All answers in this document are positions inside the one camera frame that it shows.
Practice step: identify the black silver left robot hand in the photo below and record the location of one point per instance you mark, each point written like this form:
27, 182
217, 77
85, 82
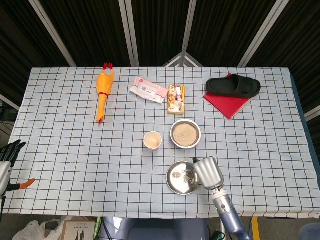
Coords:
6, 175

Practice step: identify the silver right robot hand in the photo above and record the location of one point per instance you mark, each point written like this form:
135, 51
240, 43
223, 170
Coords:
210, 173

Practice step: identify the blue grey right robot arm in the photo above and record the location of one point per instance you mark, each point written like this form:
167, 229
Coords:
227, 212

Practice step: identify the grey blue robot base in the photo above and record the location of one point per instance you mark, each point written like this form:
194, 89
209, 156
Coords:
150, 230

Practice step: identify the stainless steel bowl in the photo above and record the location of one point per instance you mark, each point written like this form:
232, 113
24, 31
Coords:
186, 147

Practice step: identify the white paper cup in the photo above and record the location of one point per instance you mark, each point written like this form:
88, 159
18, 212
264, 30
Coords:
152, 141

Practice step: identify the stainless steel plate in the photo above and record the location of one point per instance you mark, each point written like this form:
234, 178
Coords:
177, 185

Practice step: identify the white plastic bag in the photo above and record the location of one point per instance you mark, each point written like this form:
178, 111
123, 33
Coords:
30, 231

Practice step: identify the red spiral notebook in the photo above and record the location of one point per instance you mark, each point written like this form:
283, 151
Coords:
227, 105

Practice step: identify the light blue checked tablecloth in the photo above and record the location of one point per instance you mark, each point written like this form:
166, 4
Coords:
75, 150

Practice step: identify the yellow curry food box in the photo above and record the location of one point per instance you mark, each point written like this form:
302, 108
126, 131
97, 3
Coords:
176, 100

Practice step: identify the black rubber slipper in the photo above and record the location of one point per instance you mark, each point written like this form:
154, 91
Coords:
237, 87

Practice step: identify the brown cardboard box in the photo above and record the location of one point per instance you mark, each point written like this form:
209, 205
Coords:
77, 231

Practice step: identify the pink white wet wipes pack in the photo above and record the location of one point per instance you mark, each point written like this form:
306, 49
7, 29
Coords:
147, 90

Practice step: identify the dark blue table skirt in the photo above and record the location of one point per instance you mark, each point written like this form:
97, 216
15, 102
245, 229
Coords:
298, 100

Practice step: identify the yellow rubber chicken toy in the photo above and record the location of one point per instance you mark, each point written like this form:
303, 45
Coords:
105, 85

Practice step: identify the white screen foot bracket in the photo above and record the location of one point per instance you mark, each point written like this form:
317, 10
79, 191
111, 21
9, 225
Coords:
183, 58

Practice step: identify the white screen frame post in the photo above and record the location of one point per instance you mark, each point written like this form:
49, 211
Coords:
52, 32
260, 32
188, 25
130, 32

